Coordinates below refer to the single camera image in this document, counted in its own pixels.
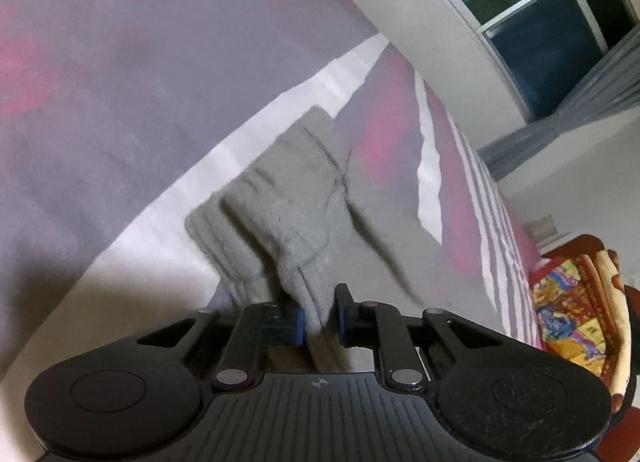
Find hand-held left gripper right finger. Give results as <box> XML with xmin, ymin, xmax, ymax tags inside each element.
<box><xmin>334</xmin><ymin>283</ymin><xmax>507</xmax><ymax>391</ymax></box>

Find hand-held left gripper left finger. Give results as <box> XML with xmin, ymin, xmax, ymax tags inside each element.
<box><xmin>136</xmin><ymin>303</ymin><xmax>307</xmax><ymax>391</ymax></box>

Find grey pants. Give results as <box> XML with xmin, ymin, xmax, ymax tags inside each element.
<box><xmin>185</xmin><ymin>106</ymin><xmax>506</xmax><ymax>374</ymax></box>

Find colourful printed blanket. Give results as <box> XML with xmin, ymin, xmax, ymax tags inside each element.
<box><xmin>529</xmin><ymin>253</ymin><xmax>616</xmax><ymax>379</ymax></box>

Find red white headboard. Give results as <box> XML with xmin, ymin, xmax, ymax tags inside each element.
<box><xmin>544</xmin><ymin>234</ymin><xmax>607</xmax><ymax>263</ymax></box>

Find cream printed blanket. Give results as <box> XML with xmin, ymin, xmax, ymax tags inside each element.
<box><xmin>594</xmin><ymin>247</ymin><xmax>632</xmax><ymax>395</ymax></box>

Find striped pink purple bed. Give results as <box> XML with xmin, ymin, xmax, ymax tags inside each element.
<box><xmin>0</xmin><ymin>0</ymin><xmax>547</xmax><ymax>395</ymax></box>

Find grey blue curtain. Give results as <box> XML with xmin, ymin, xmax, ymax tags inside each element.
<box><xmin>477</xmin><ymin>27</ymin><xmax>640</xmax><ymax>184</ymax></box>

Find white framed window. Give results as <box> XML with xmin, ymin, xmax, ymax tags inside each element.
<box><xmin>414</xmin><ymin>0</ymin><xmax>637</xmax><ymax>119</ymax></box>

